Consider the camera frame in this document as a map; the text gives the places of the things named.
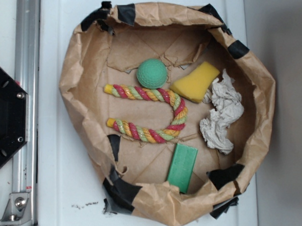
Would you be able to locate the green rectangular block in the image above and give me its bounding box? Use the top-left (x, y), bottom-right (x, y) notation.
top-left (167, 143), bottom-right (198, 194)

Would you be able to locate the brown paper bag bin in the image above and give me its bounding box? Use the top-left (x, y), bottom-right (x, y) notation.
top-left (59, 2), bottom-right (275, 226)

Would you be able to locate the green dimpled ball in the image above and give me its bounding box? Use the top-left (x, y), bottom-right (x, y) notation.
top-left (137, 58), bottom-right (167, 89)

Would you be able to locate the yellow sponge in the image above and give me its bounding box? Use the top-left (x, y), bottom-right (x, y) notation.
top-left (170, 62), bottom-right (220, 103)

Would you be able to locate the crumpled white cloth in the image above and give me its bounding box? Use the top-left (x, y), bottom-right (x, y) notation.
top-left (199, 69), bottom-right (244, 155)

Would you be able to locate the multicolour twisted rope toy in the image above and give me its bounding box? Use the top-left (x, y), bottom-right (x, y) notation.
top-left (103, 84), bottom-right (188, 144)

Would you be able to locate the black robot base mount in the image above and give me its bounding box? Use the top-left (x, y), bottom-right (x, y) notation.
top-left (0, 67), bottom-right (28, 168)

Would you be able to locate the aluminium extrusion rail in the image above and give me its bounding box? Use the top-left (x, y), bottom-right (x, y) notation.
top-left (10, 0), bottom-right (41, 226)

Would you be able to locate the metal corner bracket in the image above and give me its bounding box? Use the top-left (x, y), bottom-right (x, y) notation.
top-left (0, 192), bottom-right (33, 226)

